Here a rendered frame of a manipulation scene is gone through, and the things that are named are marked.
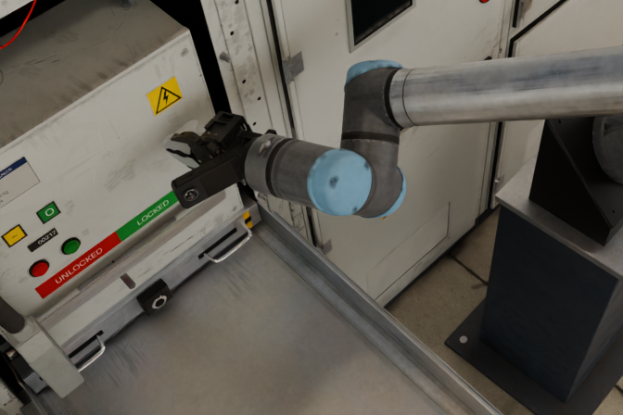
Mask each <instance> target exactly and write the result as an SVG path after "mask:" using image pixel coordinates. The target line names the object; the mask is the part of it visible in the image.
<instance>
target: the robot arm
mask: <svg viewBox="0 0 623 415"><path fill-rule="evenodd" d="M344 93H345V95H344V107H343V120H342V133H341V141H340V148H334V147H329V146H325V145H318V144H314V143H310V142H306V141H301V140H298V139H293V138H288V137H285V136H280V135H277V133H276V131H275V130H271V129H269V130H268V131H267V132H266V133H265V134H261V133H256V132H253V131H252V130H251V128H250V126H249V124H247V122H246V120H245V118H244V116H241V115H236V114H233V113H228V112H224V111H219V112H218V113H217V114H216V115H215V117H214V118H213V119H211V120H210V121H209V122H208V123H207V124H206V125H205V127H204V128H205V132H204V133H203V134H202V132H197V125H198V121H197V120H190V121H188V122H187V123H186V124H185V125H184V126H183V127H182V128H180V129H179V130H178V131H177V132H175V133H171V134H168V135H166V136H165V137H164V138H163V139H162V140H161V143H162V145H163V146H164V148H165V150H166V151H167V152H168V153H169V154H170V155H172V156H173V157H175V158H176V159H177V160H179V161H180V162H182V163H183V164H185V165H186V166H187V167H188V168H189V169H191V170H190V171H188V172H187V173H185V174H184V175H182V176H180V177H178V178H176V179H174V180H172V183H171V186H172V190H173V192H174V194H175V195H176V197H177V199H178V201H179V202H180V204H181V206H182V207H183V208H186V209H189V208H191V207H193V206H194V205H196V204H198V203H200V202H202V201H204V200H206V199H207V198H209V197H211V196H213V195H216V194H218V193H219V192H220V191H222V190H224V189H226V188H228V187H230V186H231V185H233V184H235V183H237V182H240V181H242V180H243V179H244V180H245V181H246V182H247V183H248V185H249V187H250V188H251V189H252V190H254V191H256V192H259V193H262V194H266V195H270V196H274V197H277V198H281V199H284V200H287V201H290V202H293V203H297V204H300V205H303V206H306V207H309V208H315V209H318V210H321V211H322V212H323V213H325V214H328V215H333V216H348V215H357V216H360V217H363V218H367V219H371V218H382V217H386V216H388V215H390V214H391V213H393V212H394V211H395V210H397V209H398V208H399V206H400V205H401V203H402V201H403V199H404V197H405V194H406V180H405V177H404V174H403V173H402V171H401V169H400V168H399V167H398V166H397V165H398V153H399V144H400V131H401V129H404V128H412V127H414V126H428V125H446V124H464V123H481V122H499V121H517V120H534V119H568V118H586V117H595V119H594V123H593V127H592V143H593V149H594V153H595V156H596V158H597V160H598V162H599V164H600V166H601V168H602V169H603V171H604V172H605V173H606V174H607V175H608V176H609V177H610V178H611V179H612V180H614V181H615V182H619V183H622V184H623V45H617V46H608V47H600V48H592V49H583V50H575V51H566V52H558V53H550V54H541V55H533V56H524V57H509V58H501V59H492V60H484V61H476V62H467V63H459V64H450V65H442V66H434V67H425V68H417V69H408V68H404V67H403V65H402V64H400V63H398V62H395V61H391V60H383V59H377V60H375V61H373V60H366V61H362V62H359V63H356V64H354V65H352V66H351V67H350V68H349V70H348V72H347V77H346V83H345V85H344ZM223 115H227V116H232V117H234V118H233V119H229V118H225V117H223ZM243 123H244V124H245V125H244V124H243ZM245 126H246V127H245ZM246 128H247V130H246V131H245V129H246Z"/></svg>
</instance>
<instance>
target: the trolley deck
mask: <svg viewBox="0 0 623 415"><path fill-rule="evenodd" d="M273 215H274V216H275V217H276V218H278V219H279V220H280V221H281V222H282V223H283V224H285V226H286V227H287V228H288V229H289V230H290V231H291V232H293V233H294V234H295V235H296V236H297V237H298V238H299V239H300V240H301V241H303V242H304V243H305V244H306V245H307V246H308V247H309V248H310V249H312V250H313V251H314V252H315V253H316V254H317V255H318V256H319V257H320V258H322V259H323V260H324V261H325V262H326V263H327V264H328V265H330V266H331V267H332V268H333V269H334V270H335V271H336V272H337V273H339V274H340V275H341V276H342V277H343V278H344V279H345V280H346V281H347V282H349V283H350V284H351V285H352V286H353V287H354V288H355V289H356V290H358V291H359V292H360V293H361V294H362V295H363V296H364V297H365V298H367V299H368V300H369V301H370V302H371V303H372V304H373V305H374V306H376V307H377V308H378V309H379V310H380V311H381V312H382V313H383V314H385V315H386V316H387V317H388V318H389V319H390V320H391V321H392V322H394V323H395V324H396V325H397V326H398V327H399V328H400V329H401V330H402V331H404V332H405V333H406V334H407V335H408V336H409V337H410V338H411V339H413V340H414V341H415V342H416V343H417V344H418V345H419V346H420V347H422V348H423V349H424V350H425V352H426V353H427V354H428V355H430V356H431V357H432V358H433V359H434V360H435V361H436V362H437V363H439V364H440V365H441V366H442V367H443V368H444V369H445V370H446V371H448V372H449V373H450V374H451V375H452V376H453V377H454V378H455V379H456V380H458V381H459V382H460V383H461V384H462V385H463V386H464V387H465V388H467V389H468V390H469V391H470V392H471V393H472V394H473V395H474V396H476V397H477V398H478V399H479V400H480V401H481V402H482V403H483V404H485V405H486V406H487V407H488V408H489V409H490V410H491V411H492V412H494V413H495V414H496V415H503V414H502V413H501V412H500V411H499V410H498V409H496V408H495V407H494V406H493V405H492V404H491V403H490V402H489V401H488V400H487V399H486V398H485V397H483V396H482V395H481V394H480V393H479V392H478V391H477V390H476V389H475V388H474V387H473V386H471V385H470V384H469V383H468V382H467V381H466V380H465V379H463V378H462V377H461V376H460V375H459V374H458V373H457V372H456V371H454V370H453V369H452V368H451V367H450V366H449V365H448V364H446V363H445V362H444V361H443V360H442V359H441V358H440V357H439V356H437V355H436V354H435V353H434V352H433V351H432V350H431V349H430V348H428V347H427V346H426V345H425V344H424V343H423V342H422V341H420V340H419V339H418V338H417V337H416V336H415V335H414V334H413V333H411V332H410V331H409V330H408V329H407V328H406V327H405V326H404V325H402V324H401V323H400V322H399V321H398V320H397V319H396V318H394V317H393V316H392V315H391V314H390V313H389V312H388V311H387V310H385V309H384V308H383V307H382V306H381V305H380V304H379V303H378V302H376V301H375V300H374V299H373V298H372V297H371V296H370V295H368V294H367V293H366V292H365V291H364V290H363V289H362V288H361V287H360V286H359V285H358V284H357V283H356V282H354V281H353V280H352V279H351V278H350V277H349V276H348V275H347V274H346V273H345V272H344V271H342V270H341V269H340V268H339V267H338V266H337V265H336V264H334V263H333V262H332V261H331V260H330V259H329V258H328V257H326V256H325V255H324V254H323V253H322V252H321V251H320V250H319V249H317V248H316V247H315V246H314V245H313V244H312V243H311V242H310V241H308V240H307V239H306V238H305V237H304V236H303V235H302V234H301V233H299V232H298V231H297V230H296V229H295V228H294V227H293V226H291V225H290V224H289V223H288V222H287V221H286V220H285V219H284V218H282V217H281V216H280V215H279V214H278V213H277V212H276V211H274V212H273ZM172 295H173V298H172V299H170V300H169V301H168V302H167V303H165V304H164V305H163V306H162V307H160V308H159V309H157V310H156V311H155V312H153V313H152V314H151V315H149V316H148V315H147V314H146V313H144V314H143V315H142V316H140V317H139V318H138V319H136V320H135V321H134V322H132V323H131V324H130V325H128V326H127V327H126V328H125V329H123V330H122V331H121V332H119V333H118V334H117V335H115V336H114V337H113V338H111V339H110V340H109V341H108V342H106V343H105V352H104V353H103V354H102V355H101V356H100V357H99V358H97V359H96V360H95V361H94V362H92V363H91V364H90V365H89V366H87V367H86V368H85V369H84V370H82V371H81V375H82V377H83V378H84V382H83V383H82V384H80V385H79V386H78V387H76V388H75V389H74V390H72V391H71V392H70V393H69V394H67V395H66V396H65V397H60V396H59V397H60V398H61V400H62V401H63V403H64V404H65V405H66V407H67V408H68V410H69V411H70V413H71V414H72V415H448V414H447V413H446V412H445V411H444V410H443V409H441V408H440V407H439V406H438V405H437V404H436V403H435V402H434V401H433V400H432V399H431V398H430V397H429V396H427V395H426V394H425V393H424V392H423V391H422V390H421V389H420V388H419V387H418V386H417V385H416V384H415V383H414V382H412V381H411V380H410V379H409V378H408V377H407V376H406V375H405V374H404V373H403V372H402V371H401V370H400V369H399V368H397V367H396V366H395V365H394V364H393V363H392V362H391V361H390V360H389V359H388V358H387V357H386V356H385V355H384V354H382V353H381V352H380V351H379V350H378V349H377V348H376V347H375V346H374V345H373V344H372V343H371V342H370V341H368V340H367V339H366V338H365V337H364V336H363V335H362V334H361V333H360V332H359V331H358V330H357V329H356V328H355V327H353V326H352V325H351V324H350V323H349V322H348V321H347V320H346V319H345V318H344V317H343V316H342V315H341V314H340V313H338V312H337V311H336V310H335V309H334V308H333V307H332V306H331V305H330V304H329V303H328V302H327V301H326V300H325V299H323V298H322V297H321V296H320V295H319V294H318V293H317V292H316V291H315V290H314V289H313V288H312V287H311V286H310V285H308V284H307V283H306V282H305V281H304V280H303V279H302V278H301V277H300V276H299V275H298V274H297V273H296V272H294V271H293V270H292V269H291V268H290V267H289V266H288V265H287V264H286V263H285V262H284V261H283V260H282V259H281V258H279V257H278V256H277V255H276V254H275V253H274V252H273V251H272V249H271V248H270V247H269V246H267V245H266V244H265V243H264V242H263V241H262V240H261V239H260V238H259V237H258V236H257V235H256V234H255V233H254V232H252V237H251V238H250V240H248V241H247V242H246V243H245V244H244V245H242V246H241V247H240V248H238V249H237V250H236V251H235V252H234V253H233V254H232V255H230V256H229V257H228V258H226V259H224V260H223V261H222V262H220V263H213V262H210V263H208V264H207V265H206V266H205V267H203V268H202V269H201V270H199V271H198V272H197V273H195V274H194V275H193V276H191V277H190V278H189V279H188V280H186V281H185V282H184V283H182V284H181V285H180V286H178V287H177V288H176V289H174V290H173V291H172Z"/></svg>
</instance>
